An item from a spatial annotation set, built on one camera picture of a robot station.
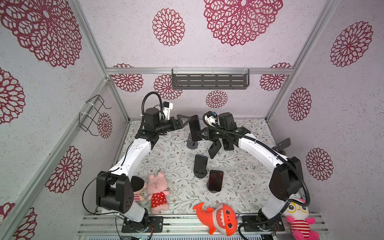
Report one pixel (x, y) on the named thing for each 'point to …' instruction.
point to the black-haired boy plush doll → (139, 188)
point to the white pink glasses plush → (296, 215)
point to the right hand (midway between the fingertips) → (198, 131)
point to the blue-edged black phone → (195, 127)
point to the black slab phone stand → (200, 171)
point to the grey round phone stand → (190, 144)
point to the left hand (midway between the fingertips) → (186, 122)
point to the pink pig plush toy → (157, 184)
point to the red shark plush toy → (223, 218)
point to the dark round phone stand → (211, 191)
